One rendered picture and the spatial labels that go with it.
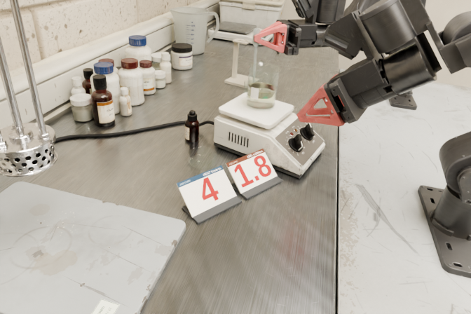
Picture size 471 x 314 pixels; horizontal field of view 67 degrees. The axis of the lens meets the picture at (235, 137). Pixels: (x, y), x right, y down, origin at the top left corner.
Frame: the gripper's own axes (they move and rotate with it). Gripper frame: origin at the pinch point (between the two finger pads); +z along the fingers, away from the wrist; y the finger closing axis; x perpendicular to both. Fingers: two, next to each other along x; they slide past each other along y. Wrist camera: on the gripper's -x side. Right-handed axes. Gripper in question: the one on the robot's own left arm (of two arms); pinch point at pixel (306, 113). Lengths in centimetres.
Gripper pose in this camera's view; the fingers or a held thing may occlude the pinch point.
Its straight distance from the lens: 61.0
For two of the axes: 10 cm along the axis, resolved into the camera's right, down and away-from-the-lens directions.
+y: -5.3, 3.8, -7.6
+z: -7.0, 3.1, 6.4
